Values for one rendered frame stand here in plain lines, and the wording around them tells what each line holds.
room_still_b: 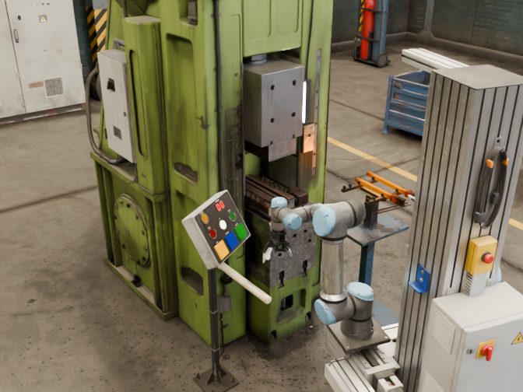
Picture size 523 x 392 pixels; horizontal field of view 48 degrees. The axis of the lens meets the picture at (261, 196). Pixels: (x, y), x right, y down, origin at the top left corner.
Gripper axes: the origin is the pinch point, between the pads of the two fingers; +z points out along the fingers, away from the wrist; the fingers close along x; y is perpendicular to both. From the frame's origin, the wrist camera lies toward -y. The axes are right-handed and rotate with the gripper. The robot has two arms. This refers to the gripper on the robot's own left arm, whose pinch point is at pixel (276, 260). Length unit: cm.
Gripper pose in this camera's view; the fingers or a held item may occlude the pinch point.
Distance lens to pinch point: 302.0
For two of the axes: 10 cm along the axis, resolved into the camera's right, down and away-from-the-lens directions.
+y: 3.4, 4.2, -8.4
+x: 9.4, -1.5, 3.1
